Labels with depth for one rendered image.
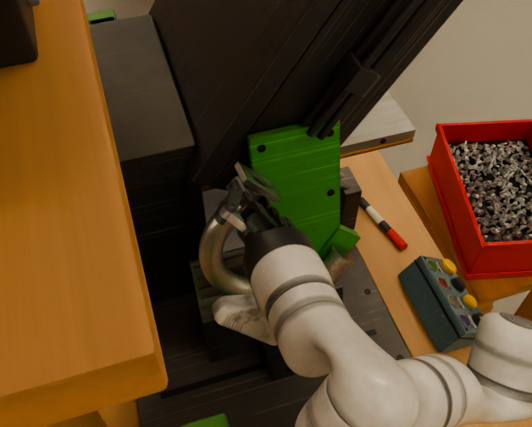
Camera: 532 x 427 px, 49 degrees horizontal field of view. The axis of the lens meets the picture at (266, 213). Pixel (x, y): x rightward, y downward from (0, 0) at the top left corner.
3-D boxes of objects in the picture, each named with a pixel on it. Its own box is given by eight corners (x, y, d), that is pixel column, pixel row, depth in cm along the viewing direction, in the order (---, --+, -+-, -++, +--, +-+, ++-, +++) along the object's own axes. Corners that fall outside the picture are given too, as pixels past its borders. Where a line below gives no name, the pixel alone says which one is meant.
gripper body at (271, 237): (341, 268, 59) (309, 215, 66) (283, 235, 54) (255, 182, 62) (293, 317, 61) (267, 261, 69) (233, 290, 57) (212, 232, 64)
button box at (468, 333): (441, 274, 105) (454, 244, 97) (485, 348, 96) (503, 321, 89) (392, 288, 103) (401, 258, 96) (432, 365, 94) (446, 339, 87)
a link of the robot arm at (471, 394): (359, 424, 56) (382, 341, 55) (477, 385, 75) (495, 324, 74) (446, 477, 50) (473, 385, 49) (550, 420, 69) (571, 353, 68)
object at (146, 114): (179, 163, 117) (153, 12, 90) (218, 289, 99) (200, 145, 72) (85, 185, 113) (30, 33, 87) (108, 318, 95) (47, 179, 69)
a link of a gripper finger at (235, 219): (261, 230, 59) (264, 224, 62) (226, 201, 59) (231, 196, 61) (246, 246, 60) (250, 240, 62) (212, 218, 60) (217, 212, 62)
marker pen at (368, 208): (356, 203, 110) (357, 198, 109) (362, 200, 111) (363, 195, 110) (400, 252, 103) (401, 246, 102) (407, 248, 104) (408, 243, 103)
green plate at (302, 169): (319, 217, 90) (316, 91, 77) (341, 250, 83) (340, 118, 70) (247, 236, 87) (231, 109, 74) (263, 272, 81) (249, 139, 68)
